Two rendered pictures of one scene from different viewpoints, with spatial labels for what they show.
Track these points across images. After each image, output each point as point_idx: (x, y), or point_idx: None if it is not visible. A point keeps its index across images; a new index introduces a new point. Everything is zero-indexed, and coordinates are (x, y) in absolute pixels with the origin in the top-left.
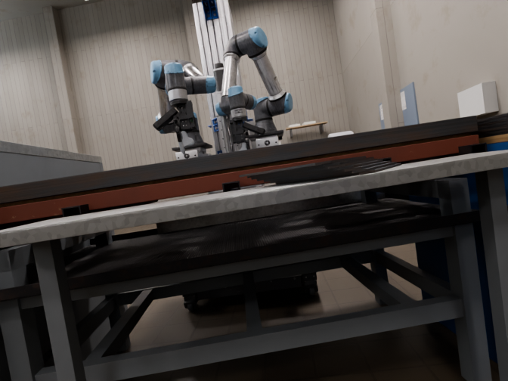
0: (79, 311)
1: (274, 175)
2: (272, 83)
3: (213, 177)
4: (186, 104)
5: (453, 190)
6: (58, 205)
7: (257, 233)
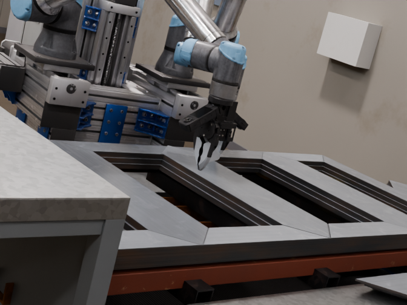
0: None
1: (393, 292)
2: (234, 19)
3: (311, 261)
4: (231, 106)
5: None
6: (173, 278)
7: (239, 285)
